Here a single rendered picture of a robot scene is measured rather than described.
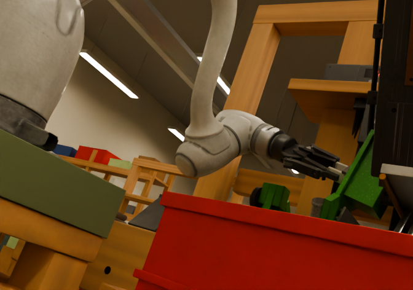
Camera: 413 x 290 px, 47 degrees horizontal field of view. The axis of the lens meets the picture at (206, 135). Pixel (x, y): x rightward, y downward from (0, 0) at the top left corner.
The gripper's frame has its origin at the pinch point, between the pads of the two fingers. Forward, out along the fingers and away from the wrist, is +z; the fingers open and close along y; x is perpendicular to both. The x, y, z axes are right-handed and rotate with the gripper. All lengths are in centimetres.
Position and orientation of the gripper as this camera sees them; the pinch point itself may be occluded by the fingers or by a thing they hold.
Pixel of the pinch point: (344, 174)
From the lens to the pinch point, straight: 120.8
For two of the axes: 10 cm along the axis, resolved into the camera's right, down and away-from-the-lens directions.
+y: 7.0, -2.9, 6.5
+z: 7.1, 3.4, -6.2
